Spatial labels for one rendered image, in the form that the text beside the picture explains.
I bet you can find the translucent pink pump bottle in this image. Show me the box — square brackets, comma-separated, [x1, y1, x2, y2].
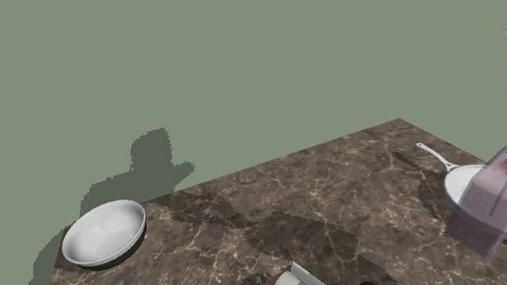
[431, 107, 507, 262]

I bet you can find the white bowl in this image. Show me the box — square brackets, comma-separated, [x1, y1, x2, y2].
[56, 195, 153, 273]

